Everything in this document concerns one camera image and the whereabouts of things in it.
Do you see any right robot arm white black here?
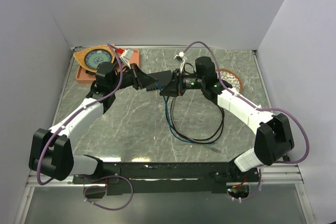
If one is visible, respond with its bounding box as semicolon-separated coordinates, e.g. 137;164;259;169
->
160;57;295;182

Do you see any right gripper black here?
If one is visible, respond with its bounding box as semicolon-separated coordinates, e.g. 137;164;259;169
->
160;69;205;97

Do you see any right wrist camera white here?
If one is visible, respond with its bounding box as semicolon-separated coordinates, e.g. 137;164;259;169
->
174;51;187;72

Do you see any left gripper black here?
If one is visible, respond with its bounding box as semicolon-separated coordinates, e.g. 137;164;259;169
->
109;63;159;92

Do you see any black network switch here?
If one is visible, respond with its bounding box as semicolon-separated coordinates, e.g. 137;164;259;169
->
146;70;172;92

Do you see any flower patterned brown bowl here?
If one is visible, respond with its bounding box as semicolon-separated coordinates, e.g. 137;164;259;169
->
215;68;243;94

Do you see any blue patterned round plate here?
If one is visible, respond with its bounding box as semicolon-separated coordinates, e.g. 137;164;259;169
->
84;49;112;70

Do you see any blue ethernet cable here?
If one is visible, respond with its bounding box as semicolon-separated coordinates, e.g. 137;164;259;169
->
156;82;216;145

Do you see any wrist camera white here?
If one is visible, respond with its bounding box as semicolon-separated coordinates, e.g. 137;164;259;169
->
120;48;134;68
174;51;187;72

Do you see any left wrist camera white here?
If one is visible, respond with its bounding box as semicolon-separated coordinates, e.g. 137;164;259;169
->
120;48;134;68

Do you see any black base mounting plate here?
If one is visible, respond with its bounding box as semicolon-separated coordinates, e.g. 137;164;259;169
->
72;162;261;196

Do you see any salmon pink tray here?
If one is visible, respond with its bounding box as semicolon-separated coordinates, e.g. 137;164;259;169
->
76;49;140;84

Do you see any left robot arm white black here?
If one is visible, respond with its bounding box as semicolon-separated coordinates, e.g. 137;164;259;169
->
28;62;157;183

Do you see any aluminium rail frame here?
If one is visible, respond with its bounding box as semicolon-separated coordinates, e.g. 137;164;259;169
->
14;45;316;224

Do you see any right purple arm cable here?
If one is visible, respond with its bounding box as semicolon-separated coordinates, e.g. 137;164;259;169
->
182;41;310;201

